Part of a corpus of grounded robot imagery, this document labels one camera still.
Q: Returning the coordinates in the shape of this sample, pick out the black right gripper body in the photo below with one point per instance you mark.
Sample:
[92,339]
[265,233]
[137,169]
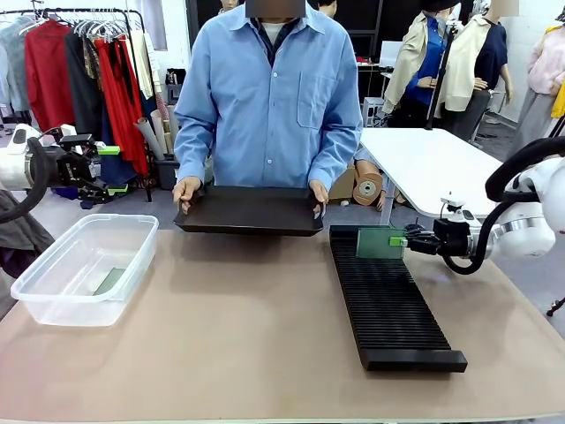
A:
[452,238]

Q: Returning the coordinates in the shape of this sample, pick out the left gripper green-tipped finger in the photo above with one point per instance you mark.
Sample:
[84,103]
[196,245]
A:
[110,150]
[117,189]

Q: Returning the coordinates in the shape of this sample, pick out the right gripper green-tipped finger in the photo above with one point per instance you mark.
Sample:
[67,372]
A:
[421,232]
[398,241]

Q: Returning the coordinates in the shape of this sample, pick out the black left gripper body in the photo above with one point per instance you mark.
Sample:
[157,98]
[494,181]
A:
[75,168]

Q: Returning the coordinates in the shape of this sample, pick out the small green PCB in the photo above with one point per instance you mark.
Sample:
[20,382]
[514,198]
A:
[375,245]

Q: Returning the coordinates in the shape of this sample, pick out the large green PCB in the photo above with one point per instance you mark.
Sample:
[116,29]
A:
[110,282]

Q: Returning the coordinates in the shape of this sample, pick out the black plastic tray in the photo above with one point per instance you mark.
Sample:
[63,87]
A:
[251,214]

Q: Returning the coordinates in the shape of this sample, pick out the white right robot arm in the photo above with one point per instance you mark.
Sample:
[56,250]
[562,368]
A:
[525,229]

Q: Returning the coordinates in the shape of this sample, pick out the person's right forearm blue sleeve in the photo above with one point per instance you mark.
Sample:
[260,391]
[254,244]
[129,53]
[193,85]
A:
[194,146]

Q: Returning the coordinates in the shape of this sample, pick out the person's left forearm blue sleeve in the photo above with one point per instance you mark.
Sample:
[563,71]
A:
[337,154]

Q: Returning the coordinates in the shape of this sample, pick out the person's right hand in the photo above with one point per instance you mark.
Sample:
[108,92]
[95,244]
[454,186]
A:
[187,190]

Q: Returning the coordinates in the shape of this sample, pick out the person's left hand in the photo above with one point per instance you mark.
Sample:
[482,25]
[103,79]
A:
[318,194]

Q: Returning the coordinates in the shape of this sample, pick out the navy hanging garment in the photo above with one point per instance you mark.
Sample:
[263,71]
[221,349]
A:
[117,163]

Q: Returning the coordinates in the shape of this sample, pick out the grey paper roll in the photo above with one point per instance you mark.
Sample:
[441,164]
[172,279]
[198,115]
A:
[148,137]

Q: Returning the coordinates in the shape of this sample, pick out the red hanging dress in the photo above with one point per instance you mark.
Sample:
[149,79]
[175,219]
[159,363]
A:
[121,101]

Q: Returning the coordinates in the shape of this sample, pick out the black storage bin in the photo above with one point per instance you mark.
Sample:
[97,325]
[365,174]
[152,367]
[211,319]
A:
[167,174]

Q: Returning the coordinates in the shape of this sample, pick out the white side table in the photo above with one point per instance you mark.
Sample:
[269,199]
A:
[432,172]

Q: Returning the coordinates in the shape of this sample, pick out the brown cardboard spool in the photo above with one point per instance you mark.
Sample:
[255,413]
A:
[368,187]

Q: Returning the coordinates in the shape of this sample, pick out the black slotted PCB rack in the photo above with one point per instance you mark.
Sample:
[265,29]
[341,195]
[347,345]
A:
[388,305]

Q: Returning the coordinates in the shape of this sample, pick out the black hanging jacket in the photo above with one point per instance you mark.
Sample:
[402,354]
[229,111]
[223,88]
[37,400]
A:
[84,88]

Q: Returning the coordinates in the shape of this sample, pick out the clear plastic box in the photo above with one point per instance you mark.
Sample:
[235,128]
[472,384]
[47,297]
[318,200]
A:
[84,265]

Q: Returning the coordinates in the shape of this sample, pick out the dark grey cloth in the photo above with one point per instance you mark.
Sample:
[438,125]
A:
[22,234]

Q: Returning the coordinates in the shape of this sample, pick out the cream hanging garment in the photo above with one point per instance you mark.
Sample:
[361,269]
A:
[143,62]

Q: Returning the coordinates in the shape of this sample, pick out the red hanging shirt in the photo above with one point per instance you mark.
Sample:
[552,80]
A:
[48,75]

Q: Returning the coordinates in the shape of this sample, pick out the grey hanging shirt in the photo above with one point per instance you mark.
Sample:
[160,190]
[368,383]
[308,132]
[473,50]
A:
[13,62]

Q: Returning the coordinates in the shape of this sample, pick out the black tripod leg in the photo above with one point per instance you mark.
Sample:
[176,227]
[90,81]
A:
[557,307]

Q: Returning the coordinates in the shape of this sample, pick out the white plastic crate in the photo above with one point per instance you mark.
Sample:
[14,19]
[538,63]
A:
[375,112]

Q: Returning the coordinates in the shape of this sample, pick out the black metal clothes rack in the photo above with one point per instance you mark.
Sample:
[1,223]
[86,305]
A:
[132,17]

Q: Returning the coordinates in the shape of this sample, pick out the black tripod pole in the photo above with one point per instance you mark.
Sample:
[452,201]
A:
[441,75]

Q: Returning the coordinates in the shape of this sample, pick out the mannequin beige coat blue shirt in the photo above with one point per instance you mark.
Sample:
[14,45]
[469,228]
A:
[419,66]

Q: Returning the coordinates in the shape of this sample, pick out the person torso blue shirt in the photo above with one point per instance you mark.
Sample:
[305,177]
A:
[269,101]

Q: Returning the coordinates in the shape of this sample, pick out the mannequin cream jacket navy top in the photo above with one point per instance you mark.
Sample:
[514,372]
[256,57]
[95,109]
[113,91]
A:
[476,70]

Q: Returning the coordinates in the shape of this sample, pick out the mannequin pink top yellow jacket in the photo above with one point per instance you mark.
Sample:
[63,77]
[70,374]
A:
[543,88]

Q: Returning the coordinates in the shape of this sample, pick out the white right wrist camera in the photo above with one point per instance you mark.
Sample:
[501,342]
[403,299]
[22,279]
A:
[459,209]

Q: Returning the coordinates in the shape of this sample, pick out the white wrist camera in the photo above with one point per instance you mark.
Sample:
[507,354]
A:
[67,130]
[459,209]

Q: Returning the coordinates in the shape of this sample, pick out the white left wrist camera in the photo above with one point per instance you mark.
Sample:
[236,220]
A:
[67,130]

